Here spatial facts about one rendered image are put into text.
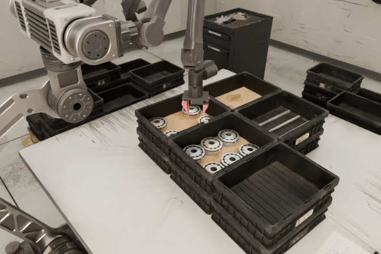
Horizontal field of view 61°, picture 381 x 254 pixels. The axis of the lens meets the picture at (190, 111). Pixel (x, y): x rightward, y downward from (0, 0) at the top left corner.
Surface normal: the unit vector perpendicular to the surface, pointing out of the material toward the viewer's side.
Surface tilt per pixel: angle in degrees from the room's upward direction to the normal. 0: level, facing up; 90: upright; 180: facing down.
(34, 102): 90
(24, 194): 0
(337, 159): 0
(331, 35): 90
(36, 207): 0
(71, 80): 90
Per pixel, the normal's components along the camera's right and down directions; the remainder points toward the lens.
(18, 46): 0.68, 0.39
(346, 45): -0.74, 0.35
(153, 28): 0.65, 0.15
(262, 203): 0.02, -0.85
